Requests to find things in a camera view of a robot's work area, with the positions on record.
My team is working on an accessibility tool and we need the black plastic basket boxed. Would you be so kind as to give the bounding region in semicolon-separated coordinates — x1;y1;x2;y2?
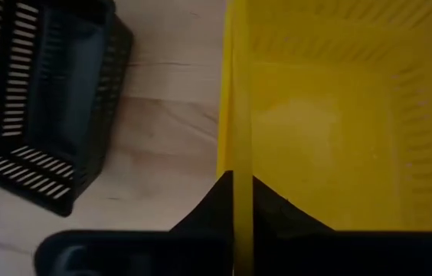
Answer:
0;0;135;219

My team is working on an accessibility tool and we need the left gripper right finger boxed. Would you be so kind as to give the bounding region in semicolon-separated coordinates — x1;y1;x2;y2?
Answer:
252;175;336;233

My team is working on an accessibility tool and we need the large yellow plastic basket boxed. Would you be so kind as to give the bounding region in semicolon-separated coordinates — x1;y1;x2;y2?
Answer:
215;0;432;276

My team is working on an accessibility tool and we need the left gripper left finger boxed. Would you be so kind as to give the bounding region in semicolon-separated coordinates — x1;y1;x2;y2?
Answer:
169;170;235;233

